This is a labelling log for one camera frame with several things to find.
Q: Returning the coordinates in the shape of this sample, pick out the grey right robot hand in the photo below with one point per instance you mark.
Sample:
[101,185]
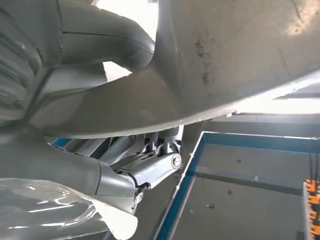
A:
[62,172]

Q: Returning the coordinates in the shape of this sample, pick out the clear plastic film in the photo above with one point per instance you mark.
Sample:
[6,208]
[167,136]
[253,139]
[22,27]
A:
[50,212]

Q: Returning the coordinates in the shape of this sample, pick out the blue framed grey panel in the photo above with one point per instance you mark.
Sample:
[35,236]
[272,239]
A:
[175,198]

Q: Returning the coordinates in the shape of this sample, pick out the orange and white rack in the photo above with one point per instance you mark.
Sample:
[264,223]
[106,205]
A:
[312,198]

